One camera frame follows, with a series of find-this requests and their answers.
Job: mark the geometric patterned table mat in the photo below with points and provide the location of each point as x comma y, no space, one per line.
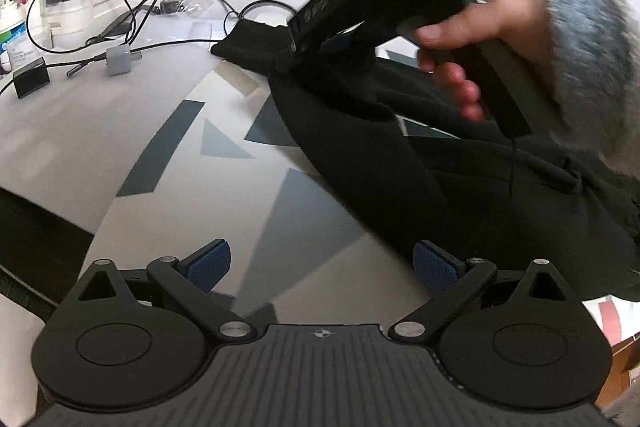
200,207

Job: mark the black power adapter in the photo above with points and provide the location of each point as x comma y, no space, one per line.
31,79

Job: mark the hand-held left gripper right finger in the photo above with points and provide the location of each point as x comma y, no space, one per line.
435,264

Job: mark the person's right hand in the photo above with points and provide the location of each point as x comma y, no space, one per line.
510,19

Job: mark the black pants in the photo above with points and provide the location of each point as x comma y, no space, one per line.
450,187

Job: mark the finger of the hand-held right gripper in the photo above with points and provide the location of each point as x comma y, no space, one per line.
340,41

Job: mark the grey power adapter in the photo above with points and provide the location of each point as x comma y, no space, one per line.
119,62

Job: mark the black desk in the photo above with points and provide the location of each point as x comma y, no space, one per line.
35,237

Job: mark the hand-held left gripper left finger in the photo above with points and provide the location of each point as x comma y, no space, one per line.
210,263

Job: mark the clear plastic wrapper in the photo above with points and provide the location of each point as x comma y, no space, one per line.
187,2

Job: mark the white bottle blue label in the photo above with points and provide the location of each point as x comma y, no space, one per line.
15,52

